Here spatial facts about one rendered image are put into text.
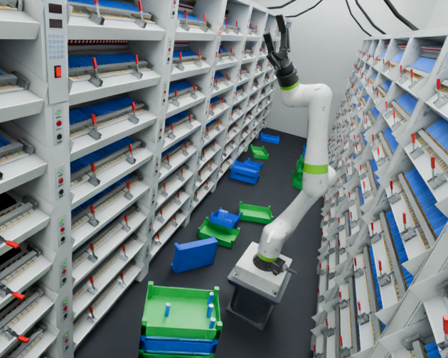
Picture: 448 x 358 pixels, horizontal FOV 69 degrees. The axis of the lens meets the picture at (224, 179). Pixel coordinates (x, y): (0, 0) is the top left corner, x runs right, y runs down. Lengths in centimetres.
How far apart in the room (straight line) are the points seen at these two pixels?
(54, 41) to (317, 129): 108
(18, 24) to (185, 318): 113
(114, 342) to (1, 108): 136
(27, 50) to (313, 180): 121
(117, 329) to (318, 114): 152
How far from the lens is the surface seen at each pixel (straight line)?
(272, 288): 192
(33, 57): 106
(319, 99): 153
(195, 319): 146
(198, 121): 236
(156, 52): 163
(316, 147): 157
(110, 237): 174
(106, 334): 201
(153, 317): 145
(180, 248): 221
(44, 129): 110
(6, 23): 97
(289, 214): 192
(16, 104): 101
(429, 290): 96
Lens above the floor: 159
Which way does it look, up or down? 26 degrees down
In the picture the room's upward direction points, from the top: 12 degrees clockwise
